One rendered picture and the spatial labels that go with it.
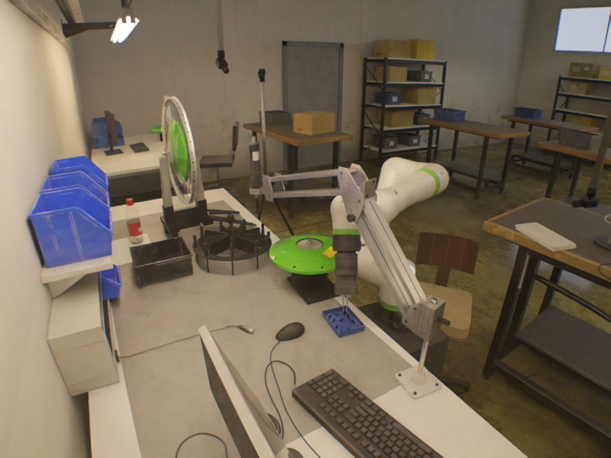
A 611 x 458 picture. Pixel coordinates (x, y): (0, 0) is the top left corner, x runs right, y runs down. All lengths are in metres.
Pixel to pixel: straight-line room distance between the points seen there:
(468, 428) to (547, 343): 1.55
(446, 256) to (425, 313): 1.22
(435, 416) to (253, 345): 0.58
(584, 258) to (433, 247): 0.75
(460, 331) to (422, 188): 0.81
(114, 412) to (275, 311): 0.62
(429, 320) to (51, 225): 1.04
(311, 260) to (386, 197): 0.38
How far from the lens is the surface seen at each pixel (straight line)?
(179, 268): 1.62
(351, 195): 1.00
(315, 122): 4.36
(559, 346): 2.60
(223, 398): 0.70
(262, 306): 1.40
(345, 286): 1.22
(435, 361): 1.56
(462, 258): 2.16
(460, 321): 1.93
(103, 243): 1.20
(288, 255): 1.38
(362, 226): 1.01
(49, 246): 1.21
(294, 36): 6.47
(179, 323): 1.38
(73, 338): 1.12
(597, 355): 2.66
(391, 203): 1.13
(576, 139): 5.12
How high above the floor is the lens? 1.74
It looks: 24 degrees down
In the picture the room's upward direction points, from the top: straight up
